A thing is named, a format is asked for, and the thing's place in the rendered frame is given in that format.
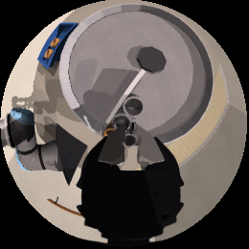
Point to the bronze cylindrical sleeve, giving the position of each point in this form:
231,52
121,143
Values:
54,42
108,129
48,53

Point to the dark grey cylinder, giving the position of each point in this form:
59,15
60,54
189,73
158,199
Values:
134,112
130,140
116,122

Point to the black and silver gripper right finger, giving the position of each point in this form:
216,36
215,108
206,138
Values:
151,151

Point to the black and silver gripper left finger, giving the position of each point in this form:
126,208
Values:
107,152

